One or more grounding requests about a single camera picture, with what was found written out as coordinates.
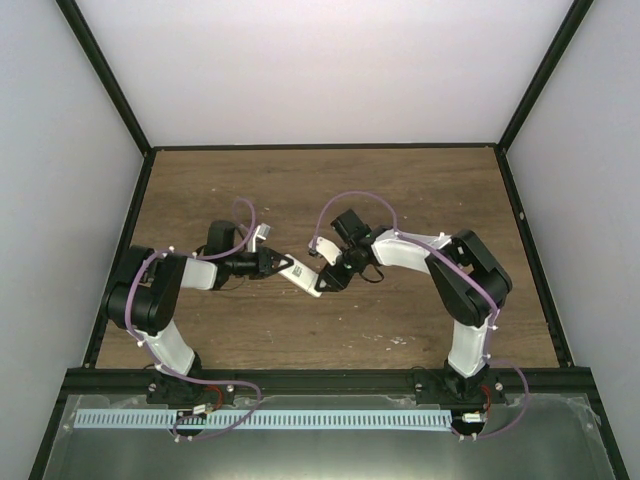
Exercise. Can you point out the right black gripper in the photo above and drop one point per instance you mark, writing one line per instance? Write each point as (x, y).
(336, 281)

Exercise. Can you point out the metal front plate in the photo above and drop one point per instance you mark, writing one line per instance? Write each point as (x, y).
(547, 436)

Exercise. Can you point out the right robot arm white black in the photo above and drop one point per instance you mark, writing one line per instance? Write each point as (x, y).
(471, 284)

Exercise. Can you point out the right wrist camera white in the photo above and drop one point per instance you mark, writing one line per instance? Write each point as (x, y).
(328, 250)

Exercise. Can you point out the white remote control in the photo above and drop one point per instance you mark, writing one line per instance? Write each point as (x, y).
(300, 275)

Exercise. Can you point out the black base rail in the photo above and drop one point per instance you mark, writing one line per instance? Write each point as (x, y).
(425, 385)

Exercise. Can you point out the light blue slotted cable duct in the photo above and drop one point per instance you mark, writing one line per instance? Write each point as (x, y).
(414, 420)

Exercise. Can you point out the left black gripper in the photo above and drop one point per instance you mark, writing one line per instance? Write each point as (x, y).
(264, 263)

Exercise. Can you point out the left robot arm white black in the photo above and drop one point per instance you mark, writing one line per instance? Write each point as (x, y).
(142, 297)

